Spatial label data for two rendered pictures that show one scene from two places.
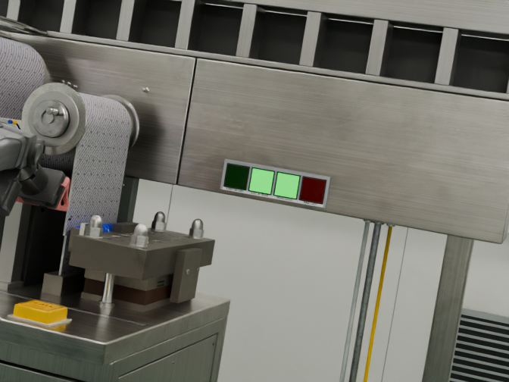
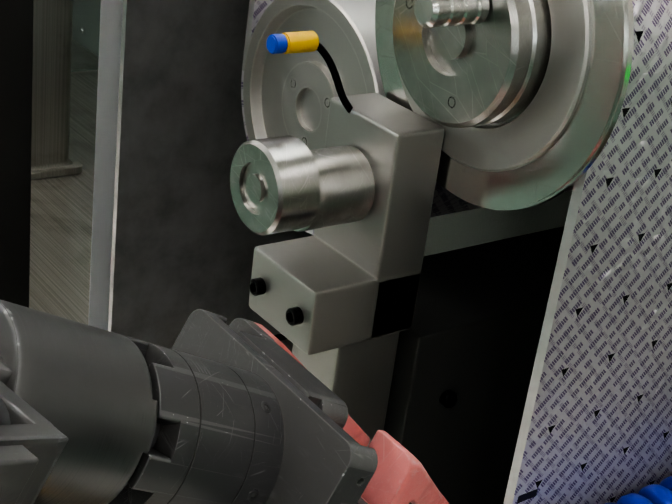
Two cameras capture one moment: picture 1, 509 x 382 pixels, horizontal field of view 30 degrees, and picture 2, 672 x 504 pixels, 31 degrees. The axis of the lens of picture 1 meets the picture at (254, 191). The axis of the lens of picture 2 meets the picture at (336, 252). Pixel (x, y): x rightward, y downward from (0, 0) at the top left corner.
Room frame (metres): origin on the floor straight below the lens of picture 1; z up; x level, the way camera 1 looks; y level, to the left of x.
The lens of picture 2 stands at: (1.50, 0.19, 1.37)
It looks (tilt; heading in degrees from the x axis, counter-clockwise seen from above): 25 degrees down; 34
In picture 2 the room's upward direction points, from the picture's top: 8 degrees clockwise
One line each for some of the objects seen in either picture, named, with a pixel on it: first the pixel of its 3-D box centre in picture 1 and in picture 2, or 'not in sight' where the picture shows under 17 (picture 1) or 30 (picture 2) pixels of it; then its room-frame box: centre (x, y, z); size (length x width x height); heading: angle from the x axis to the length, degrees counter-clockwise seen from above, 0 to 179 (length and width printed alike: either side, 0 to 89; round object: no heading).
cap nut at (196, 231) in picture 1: (197, 228); not in sight; (2.18, 0.12, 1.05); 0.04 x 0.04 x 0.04
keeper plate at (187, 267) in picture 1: (187, 274); not in sight; (2.03, 0.11, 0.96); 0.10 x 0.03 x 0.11; 163
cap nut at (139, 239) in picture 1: (140, 234); not in sight; (1.87, 0.21, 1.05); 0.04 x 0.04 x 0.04
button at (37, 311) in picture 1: (40, 311); not in sight; (1.67, 0.34, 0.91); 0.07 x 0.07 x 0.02; 73
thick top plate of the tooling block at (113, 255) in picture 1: (148, 251); not in sight; (2.04, 0.21, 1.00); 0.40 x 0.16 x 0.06; 163
